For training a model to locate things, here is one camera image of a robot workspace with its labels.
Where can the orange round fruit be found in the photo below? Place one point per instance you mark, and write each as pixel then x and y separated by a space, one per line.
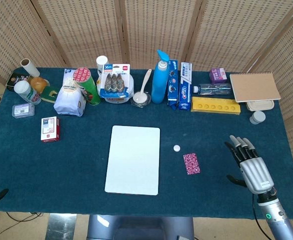
pixel 39 82

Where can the small purple box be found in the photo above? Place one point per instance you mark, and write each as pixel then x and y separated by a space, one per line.
pixel 217 75

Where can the dark patterned small bowl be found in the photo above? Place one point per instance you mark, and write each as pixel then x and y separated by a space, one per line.
pixel 148 99

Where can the yellow mold tray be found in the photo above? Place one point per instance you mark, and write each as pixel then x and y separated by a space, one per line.
pixel 216 106

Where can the woven folding screen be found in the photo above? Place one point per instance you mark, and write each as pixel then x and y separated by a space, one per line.
pixel 161 25

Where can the pink patterned card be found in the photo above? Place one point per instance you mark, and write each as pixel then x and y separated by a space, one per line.
pixel 191 163

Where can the shiny metal table leg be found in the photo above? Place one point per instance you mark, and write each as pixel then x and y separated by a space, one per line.
pixel 61 226

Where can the pale paper flour bag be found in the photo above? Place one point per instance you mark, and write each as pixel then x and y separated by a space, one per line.
pixel 67 100

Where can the brown spiral notebook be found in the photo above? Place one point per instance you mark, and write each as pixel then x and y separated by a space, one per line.
pixel 255 86

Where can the black tin box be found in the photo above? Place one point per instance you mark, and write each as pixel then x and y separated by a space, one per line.
pixel 11 81

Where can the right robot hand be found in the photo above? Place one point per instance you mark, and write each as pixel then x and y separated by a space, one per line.
pixel 255 172

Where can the red white card box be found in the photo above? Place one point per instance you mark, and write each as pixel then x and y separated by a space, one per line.
pixel 49 130

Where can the teal table cloth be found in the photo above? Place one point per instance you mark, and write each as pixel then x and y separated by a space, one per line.
pixel 74 175

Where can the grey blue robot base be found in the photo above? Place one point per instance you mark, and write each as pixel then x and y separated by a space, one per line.
pixel 136 227

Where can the small grey white jar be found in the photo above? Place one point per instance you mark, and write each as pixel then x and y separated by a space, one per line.
pixel 257 117

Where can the Crest toothpaste box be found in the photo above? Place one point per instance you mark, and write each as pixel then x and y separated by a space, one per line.
pixel 184 87

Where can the white lidded snack can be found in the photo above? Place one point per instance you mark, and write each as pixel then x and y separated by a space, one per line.
pixel 27 92

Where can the green Pringles can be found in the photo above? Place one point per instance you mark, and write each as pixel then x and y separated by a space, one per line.
pixel 90 90

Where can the clear water bottle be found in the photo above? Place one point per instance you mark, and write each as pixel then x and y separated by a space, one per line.
pixel 214 89

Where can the beige lunch box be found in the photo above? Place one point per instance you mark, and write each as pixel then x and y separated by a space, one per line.
pixel 260 105

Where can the blue Oreo box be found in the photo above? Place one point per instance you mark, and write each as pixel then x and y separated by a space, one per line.
pixel 172 82

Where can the green yellow sponge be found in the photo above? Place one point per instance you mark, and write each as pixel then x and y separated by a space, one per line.
pixel 50 95

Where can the white rectangular board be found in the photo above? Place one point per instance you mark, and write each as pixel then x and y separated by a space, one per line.
pixel 132 160

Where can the blue squeeze bottle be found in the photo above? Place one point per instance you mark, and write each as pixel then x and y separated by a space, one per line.
pixel 159 85

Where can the white plastic spoon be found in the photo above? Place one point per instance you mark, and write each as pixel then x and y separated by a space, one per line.
pixel 139 97

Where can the tape rolls blister pack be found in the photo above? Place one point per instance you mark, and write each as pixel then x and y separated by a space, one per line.
pixel 114 82

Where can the white bottle behind pack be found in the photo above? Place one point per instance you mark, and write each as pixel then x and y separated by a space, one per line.
pixel 101 61

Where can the cardboard tube roll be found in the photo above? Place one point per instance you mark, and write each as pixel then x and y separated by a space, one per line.
pixel 30 67

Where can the small clear plastic box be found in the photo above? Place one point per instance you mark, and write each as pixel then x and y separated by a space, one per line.
pixel 23 110

